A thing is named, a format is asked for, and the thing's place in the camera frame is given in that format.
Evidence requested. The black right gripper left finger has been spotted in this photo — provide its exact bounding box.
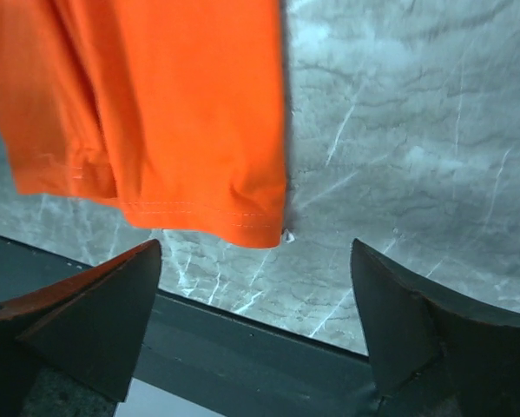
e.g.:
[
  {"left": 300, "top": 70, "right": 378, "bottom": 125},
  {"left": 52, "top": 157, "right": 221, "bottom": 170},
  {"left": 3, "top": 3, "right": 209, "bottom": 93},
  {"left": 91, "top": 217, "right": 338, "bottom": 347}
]
[{"left": 0, "top": 240, "right": 161, "bottom": 416}]

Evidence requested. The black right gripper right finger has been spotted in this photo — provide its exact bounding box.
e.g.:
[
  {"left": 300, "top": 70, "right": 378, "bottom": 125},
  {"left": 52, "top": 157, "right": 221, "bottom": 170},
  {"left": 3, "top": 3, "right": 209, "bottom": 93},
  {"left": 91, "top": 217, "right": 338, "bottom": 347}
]
[{"left": 351, "top": 240, "right": 520, "bottom": 416}]

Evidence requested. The orange t-shirt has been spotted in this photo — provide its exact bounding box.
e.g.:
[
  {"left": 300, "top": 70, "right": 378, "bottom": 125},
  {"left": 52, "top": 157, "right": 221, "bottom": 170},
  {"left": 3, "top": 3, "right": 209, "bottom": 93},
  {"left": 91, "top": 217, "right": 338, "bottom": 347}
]
[{"left": 0, "top": 0, "right": 286, "bottom": 248}]

